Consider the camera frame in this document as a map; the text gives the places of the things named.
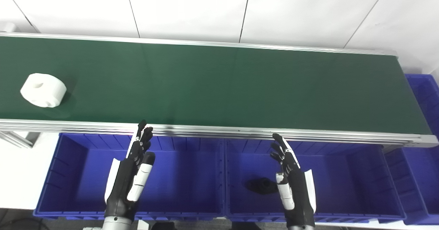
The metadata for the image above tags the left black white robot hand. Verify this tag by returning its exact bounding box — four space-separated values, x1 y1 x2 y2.
105 120 155 220

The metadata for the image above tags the aluminium conveyor leg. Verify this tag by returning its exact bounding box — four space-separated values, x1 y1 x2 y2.
0 131 38 149

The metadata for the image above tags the black plastic part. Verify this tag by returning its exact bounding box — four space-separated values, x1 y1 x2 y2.
245 178 279 195

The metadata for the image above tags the white cylindrical plastic part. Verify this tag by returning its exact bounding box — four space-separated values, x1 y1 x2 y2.
20 73 67 108

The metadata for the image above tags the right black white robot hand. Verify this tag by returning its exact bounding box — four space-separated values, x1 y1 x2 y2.
270 133 317 228

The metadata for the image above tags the blue plastic bin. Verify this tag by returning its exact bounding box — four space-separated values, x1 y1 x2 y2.
34 132 227 221
223 139 407 223
384 74 439 225

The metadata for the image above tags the green conveyor belt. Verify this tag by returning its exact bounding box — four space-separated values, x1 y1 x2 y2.
0 36 432 134
0 32 439 148

